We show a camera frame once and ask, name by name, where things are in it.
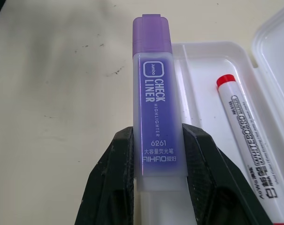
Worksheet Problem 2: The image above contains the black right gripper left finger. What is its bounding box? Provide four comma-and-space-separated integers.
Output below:
74, 127, 142, 225

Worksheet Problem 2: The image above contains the red whiteboard marker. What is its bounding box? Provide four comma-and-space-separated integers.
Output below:
216, 74, 284, 225

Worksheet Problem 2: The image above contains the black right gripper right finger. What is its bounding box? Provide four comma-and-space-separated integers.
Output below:
180, 122, 272, 225

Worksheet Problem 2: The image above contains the purple highlighter marker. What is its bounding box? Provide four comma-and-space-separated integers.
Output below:
132, 14, 188, 192

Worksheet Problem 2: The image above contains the white plastic pencil case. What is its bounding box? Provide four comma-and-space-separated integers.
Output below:
171, 2, 284, 225

